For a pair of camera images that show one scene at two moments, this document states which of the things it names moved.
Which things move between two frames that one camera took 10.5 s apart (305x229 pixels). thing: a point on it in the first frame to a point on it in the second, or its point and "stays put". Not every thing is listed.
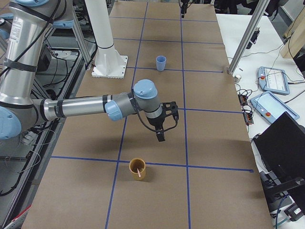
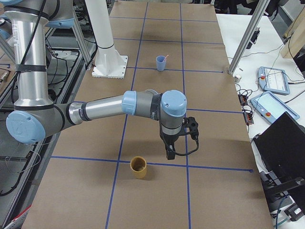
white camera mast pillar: (108, 63) stays put
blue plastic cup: (161, 63) stays put
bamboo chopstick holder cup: (137, 167) stays put
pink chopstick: (138, 172) to (167, 55)
